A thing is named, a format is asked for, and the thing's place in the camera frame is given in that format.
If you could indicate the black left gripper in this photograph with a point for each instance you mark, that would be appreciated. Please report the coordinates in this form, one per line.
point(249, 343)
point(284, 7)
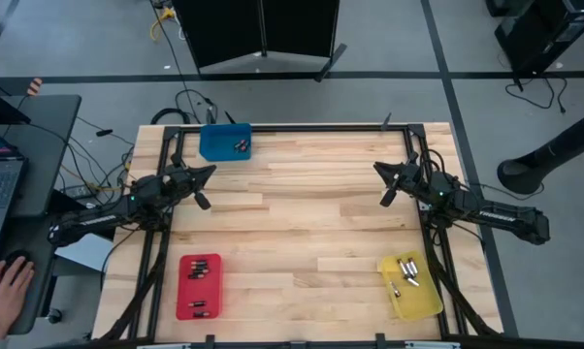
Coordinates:
point(178, 183)

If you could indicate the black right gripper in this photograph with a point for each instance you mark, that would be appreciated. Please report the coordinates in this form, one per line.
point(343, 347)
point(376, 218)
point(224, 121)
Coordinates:
point(425, 184)

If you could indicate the black copper Duracell battery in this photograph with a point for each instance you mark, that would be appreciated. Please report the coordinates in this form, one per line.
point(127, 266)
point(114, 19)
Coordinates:
point(196, 276)
point(200, 263)
point(201, 314)
point(201, 267)
point(199, 271)
point(196, 304)

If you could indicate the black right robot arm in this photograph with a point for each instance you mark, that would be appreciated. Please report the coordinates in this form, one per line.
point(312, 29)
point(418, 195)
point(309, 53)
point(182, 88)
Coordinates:
point(505, 218)

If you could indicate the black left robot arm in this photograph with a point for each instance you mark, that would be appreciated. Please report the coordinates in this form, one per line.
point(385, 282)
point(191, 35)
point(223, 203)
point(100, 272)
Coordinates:
point(103, 218)

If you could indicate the blue plastic bin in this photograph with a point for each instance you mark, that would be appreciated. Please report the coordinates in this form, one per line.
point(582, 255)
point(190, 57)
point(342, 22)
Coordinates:
point(217, 143)

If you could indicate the black antenna stub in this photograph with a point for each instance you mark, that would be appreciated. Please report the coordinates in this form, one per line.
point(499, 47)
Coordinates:
point(386, 121)

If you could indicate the red plastic bin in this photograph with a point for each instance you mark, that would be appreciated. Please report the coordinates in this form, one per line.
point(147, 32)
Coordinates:
point(200, 291)

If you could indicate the black pole stand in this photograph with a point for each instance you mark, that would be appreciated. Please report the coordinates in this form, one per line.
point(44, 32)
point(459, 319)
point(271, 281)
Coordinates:
point(520, 174)

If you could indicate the yellow plastic bin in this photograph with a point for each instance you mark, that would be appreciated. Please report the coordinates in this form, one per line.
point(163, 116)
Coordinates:
point(418, 305)

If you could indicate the white paper sheet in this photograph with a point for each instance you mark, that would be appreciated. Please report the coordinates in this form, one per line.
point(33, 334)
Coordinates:
point(83, 252)

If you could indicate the black folding screen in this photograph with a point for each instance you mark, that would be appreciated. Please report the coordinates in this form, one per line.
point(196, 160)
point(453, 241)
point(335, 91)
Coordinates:
point(224, 29)

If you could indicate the black desk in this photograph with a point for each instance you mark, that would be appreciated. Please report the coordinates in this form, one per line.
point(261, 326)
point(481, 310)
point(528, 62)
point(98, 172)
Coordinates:
point(49, 145)

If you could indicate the orange striped object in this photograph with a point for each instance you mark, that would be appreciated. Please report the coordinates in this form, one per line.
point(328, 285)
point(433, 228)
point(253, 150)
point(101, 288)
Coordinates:
point(35, 86)

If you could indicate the black computer mouse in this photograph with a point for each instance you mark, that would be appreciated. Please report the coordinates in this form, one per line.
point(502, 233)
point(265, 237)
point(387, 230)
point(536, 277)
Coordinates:
point(18, 254)

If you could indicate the dark grey laptop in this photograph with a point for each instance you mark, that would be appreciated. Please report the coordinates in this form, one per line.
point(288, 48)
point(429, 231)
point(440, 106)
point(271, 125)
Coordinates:
point(1, 184)

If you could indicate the black caster wheel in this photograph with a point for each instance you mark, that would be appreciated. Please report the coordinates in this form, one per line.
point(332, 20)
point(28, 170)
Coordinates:
point(55, 316)

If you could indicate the black equipment cart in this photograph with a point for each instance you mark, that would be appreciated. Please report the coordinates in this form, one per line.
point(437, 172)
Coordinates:
point(539, 34)

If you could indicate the person's hand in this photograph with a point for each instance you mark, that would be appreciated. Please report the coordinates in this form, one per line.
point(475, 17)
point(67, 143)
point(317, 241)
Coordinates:
point(6, 300)

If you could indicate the black table frame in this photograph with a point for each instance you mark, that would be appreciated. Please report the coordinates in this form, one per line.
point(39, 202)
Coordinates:
point(297, 128)

